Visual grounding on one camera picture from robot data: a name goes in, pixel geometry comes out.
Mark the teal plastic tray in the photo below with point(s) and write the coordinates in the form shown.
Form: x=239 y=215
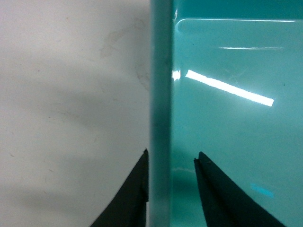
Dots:
x=226 y=80

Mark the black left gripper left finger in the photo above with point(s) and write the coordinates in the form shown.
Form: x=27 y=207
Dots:
x=129 y=205

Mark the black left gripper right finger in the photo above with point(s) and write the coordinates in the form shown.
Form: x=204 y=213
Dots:
x=224 y=203

